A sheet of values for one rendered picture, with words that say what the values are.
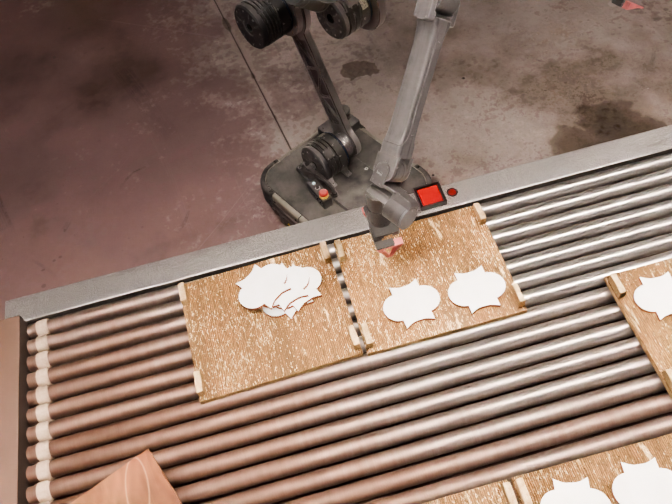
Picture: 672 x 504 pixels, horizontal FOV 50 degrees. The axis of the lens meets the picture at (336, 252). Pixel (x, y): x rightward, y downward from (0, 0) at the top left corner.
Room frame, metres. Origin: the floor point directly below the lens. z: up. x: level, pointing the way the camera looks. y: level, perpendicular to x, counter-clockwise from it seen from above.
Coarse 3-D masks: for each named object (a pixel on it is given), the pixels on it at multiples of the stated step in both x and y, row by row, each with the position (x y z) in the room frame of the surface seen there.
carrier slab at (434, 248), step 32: (416, 224) 1.15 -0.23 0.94; (448, 224) 1.13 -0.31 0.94; (480, 224) 1.11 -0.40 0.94; (352, 256) 1.08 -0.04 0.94; (384, 256) 1.06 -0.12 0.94; (416, 256) 1.04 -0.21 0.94; (448, 256) 1.03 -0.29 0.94; (480, 256) 1.01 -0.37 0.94; (352, 288) 0.98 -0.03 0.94; (384, 288) 0.97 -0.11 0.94; (448, 288) 0.93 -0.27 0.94; (384, 320) 0.87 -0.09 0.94; (448, 320) 0.84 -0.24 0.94; (480, 320) 0.82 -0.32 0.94
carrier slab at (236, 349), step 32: (288, 256) 1.12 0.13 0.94; (320, 256) 1.10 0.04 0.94; (192, 288) 1.07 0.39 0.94; (224, 288) 1.05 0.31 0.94; (320, 288) 1.00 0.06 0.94; (192, 320) 0.97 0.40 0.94; (224, 320) 0.96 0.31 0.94; (256, 320) 0.94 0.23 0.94; (288, 320) 0.92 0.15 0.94; (320, 320) 0.91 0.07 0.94; (192, 352) 0.88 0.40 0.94; (224, 352) 0.86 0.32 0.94; (256, 352) 0.85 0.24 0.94; (288, 352) 0.83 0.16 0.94; (320, 352) 0.82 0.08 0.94; (352, 352) 0.80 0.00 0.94; (224, 384) 0.78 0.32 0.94; (256, 384) 0.76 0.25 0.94
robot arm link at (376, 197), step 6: (372, 186) 1.06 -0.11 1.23; (378, 186) 1.06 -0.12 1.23; (366, 192) 1.05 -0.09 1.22; (372, 192) 1.05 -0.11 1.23; (378, 192) 1.04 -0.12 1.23; (384, 192) 1.04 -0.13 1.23; (390, 192) 1.04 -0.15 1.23; (366, 198) 1.05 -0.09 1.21; (372, 198) 1.03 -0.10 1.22; (378, 198) 1.03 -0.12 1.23; (384, 198) 1.02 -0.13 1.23; (372, 204) 1.03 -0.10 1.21; (378, 204) 1.02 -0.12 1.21; (384, 204) 1.01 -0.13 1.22; (372, 210) 1.03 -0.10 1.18; (378, 210) 1.02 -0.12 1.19
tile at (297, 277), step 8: (280, 264) 1.08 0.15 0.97; (288, 272) 1.05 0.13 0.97; (296, 272) 1.04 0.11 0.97; (304, 272) 1.04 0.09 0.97; (288, 280) 1.02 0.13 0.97; (296, 280) 1.02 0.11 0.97; (304, 280) 1.01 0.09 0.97; (296, 288) 0.99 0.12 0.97; (304, 288) 0.99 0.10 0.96; (280, 296) 0.98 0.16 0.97; (288, 296) 0.97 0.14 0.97; (296, 296) 0.97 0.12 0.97; (304, 296) 0.97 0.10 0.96; (280, 304) 0.95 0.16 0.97; (288, 304) 0.95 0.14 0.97
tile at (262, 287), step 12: (276, 264) 1.07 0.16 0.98; (252, 276) 1.05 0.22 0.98; (264, 276) 1.04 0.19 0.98; (276, 276) 1.03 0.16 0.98; (252, 288) 1.01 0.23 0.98; (264, 288) 1.00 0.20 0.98; (276, 288) 1.00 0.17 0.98; (288, 288) 0.99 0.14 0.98; (240, 300) 0.98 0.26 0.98; (252, 300) 0.97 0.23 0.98; (264, 300) 0.97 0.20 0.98
